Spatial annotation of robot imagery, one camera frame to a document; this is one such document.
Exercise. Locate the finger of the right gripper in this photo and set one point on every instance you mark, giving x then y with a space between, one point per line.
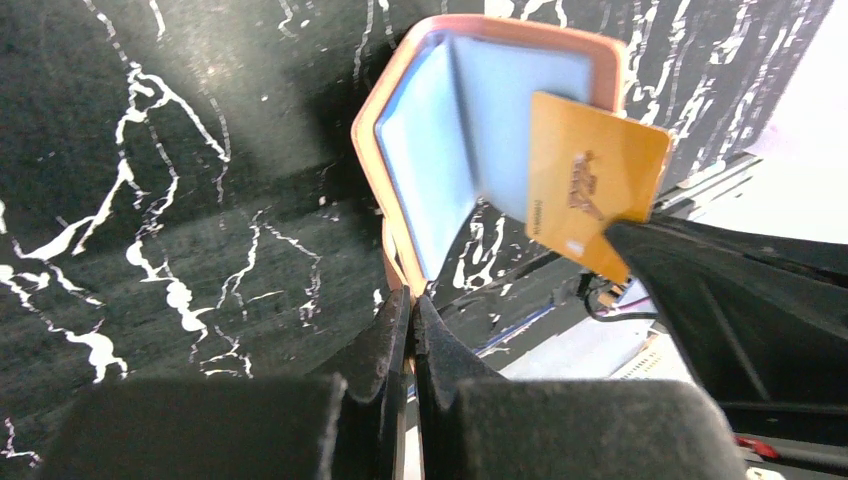
761 321

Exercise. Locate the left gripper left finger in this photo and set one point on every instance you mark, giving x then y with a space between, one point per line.
343 420

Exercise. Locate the gold credit card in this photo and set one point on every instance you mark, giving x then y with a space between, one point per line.
587 169

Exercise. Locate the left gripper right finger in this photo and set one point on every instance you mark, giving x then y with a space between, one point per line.
477 424

